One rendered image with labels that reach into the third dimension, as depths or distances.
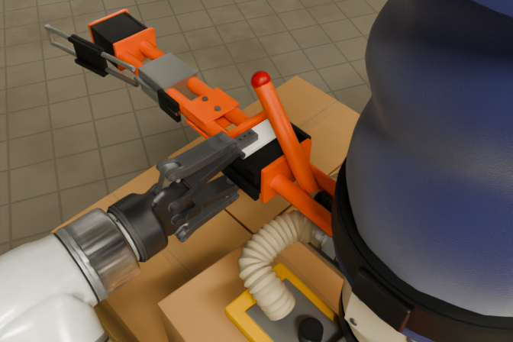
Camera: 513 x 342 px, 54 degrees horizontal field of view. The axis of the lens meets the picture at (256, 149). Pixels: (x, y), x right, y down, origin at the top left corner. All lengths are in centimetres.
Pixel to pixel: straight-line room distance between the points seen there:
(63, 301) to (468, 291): 36
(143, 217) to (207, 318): 32
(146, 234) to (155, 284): 79
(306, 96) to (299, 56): 113
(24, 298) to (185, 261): 87
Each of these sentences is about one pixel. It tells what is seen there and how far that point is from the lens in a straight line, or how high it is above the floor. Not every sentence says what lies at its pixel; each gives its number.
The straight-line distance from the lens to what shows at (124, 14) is 90.
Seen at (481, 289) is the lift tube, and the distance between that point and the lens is 38.
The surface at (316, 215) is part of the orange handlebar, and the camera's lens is 59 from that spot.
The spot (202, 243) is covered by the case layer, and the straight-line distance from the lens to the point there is 140.
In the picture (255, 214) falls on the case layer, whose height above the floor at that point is 54.
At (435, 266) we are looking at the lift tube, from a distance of 37.
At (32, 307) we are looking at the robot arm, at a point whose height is 127.
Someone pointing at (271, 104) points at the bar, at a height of 133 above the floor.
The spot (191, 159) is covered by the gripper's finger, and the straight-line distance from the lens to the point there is 58.
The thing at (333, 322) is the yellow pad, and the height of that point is 113.
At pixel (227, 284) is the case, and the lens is 87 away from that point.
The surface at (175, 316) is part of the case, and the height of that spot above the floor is 94.
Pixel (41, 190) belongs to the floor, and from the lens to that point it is 238.
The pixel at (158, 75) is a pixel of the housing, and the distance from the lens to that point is 76.
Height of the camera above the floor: 171
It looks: 47 degrees down
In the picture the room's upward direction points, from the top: straight up
